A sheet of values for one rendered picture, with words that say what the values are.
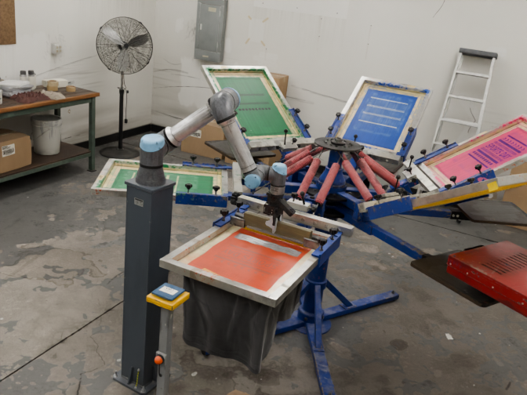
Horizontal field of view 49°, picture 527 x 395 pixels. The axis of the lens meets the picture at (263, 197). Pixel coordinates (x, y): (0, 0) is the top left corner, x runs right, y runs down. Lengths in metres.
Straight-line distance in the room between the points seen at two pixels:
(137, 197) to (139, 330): 0.76
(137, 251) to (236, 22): 4.96
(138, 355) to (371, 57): 4.67
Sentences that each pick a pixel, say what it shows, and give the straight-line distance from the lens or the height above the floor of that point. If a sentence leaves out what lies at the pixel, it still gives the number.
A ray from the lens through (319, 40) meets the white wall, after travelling 7.17.
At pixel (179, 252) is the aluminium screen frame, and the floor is 0.99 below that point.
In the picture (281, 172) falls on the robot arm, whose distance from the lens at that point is 2.90.
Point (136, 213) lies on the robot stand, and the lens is 3.02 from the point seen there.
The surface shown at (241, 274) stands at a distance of 2.68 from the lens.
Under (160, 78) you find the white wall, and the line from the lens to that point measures 8.32.
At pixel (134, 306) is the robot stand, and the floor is 0.50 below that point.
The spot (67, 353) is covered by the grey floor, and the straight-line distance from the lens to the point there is 3.80.
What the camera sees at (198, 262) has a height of 0.96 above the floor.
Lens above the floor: 2.22
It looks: 21 degrees down
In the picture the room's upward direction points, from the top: 7 degrees clockwise
